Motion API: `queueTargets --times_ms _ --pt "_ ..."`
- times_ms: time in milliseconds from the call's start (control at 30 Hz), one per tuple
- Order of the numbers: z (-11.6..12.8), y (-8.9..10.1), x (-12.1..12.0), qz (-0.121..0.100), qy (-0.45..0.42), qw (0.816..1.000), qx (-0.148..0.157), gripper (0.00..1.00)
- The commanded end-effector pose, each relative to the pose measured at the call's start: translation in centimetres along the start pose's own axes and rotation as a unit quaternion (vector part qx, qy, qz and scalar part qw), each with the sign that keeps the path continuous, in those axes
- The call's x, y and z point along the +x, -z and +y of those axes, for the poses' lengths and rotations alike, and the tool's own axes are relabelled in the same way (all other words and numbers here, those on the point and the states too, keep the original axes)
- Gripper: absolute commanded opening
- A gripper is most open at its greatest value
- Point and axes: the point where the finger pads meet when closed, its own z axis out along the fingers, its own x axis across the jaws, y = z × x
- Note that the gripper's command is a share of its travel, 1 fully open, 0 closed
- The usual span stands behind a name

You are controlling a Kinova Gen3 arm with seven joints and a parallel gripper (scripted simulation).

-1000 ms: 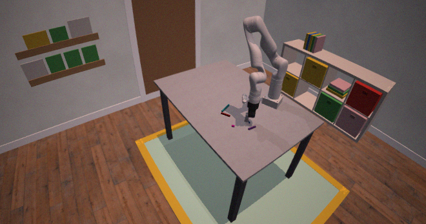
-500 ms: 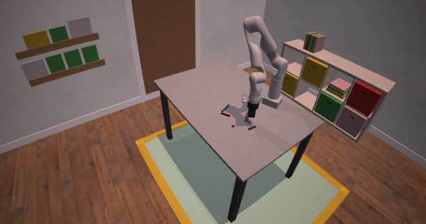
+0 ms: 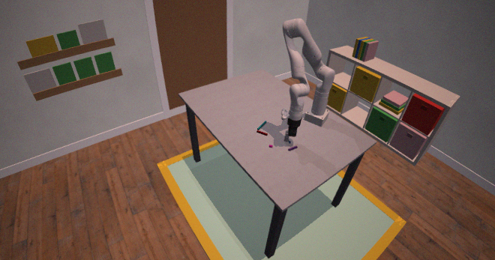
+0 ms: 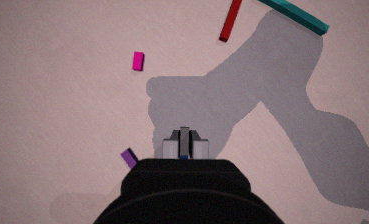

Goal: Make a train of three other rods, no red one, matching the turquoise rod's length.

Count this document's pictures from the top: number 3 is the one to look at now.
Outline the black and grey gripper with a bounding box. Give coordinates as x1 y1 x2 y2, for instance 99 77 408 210
281 109 302 142

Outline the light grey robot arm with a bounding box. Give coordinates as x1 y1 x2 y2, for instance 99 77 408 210
283 18 335 116

